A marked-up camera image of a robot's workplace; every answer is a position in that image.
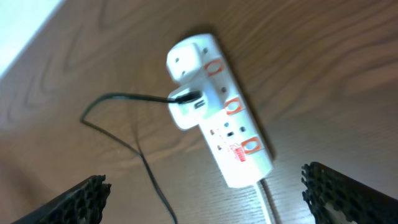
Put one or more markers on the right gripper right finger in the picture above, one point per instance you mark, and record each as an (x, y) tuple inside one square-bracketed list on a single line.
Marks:
[(333, 197)]

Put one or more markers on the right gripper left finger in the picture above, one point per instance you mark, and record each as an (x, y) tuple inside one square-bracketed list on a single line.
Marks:
[(81, 204)]

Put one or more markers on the white USB charger plug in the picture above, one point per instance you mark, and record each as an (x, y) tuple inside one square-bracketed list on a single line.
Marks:
[(189, 93)]

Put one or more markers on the white power strip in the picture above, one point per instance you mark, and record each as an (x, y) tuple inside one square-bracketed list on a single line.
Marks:
[(224, 118)]

